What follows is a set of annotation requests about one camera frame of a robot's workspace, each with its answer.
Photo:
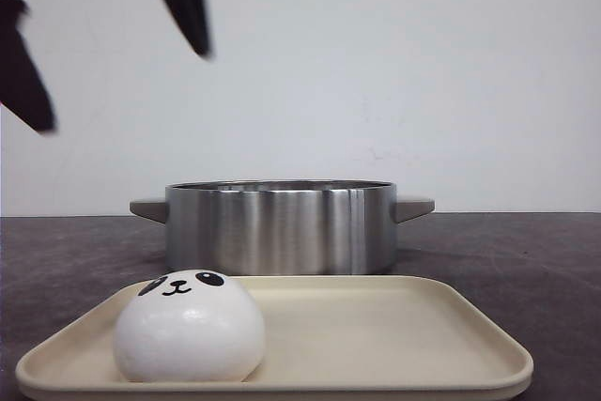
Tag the stainless steel steamer pot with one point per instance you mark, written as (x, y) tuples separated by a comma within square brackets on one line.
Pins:
[(282, 227)]

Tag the panda bun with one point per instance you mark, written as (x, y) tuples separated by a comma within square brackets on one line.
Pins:
[(190, 326)]

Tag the cream plastic tray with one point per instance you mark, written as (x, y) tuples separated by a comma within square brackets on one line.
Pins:
[(328, 338)]

